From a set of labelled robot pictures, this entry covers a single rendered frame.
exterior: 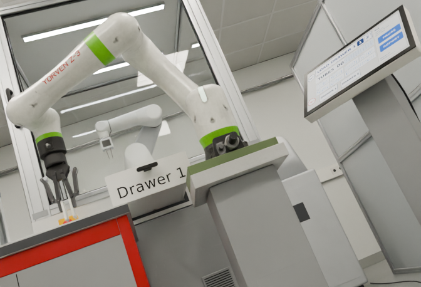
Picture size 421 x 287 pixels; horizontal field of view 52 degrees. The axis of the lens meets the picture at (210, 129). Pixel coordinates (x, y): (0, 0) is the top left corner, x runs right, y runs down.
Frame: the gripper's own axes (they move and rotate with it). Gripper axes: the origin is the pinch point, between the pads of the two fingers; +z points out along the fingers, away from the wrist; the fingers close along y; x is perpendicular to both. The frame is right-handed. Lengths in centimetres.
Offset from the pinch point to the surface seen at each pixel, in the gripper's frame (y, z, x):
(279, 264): 53, 42, -33
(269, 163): 62, 16, -34
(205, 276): 38, 36, 29
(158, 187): 31.2, 4.5, -5.6
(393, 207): 192, 39, 163
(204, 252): 40, 28, 29
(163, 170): 34.4, -0.4, -5.3
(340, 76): 117, -17, 8
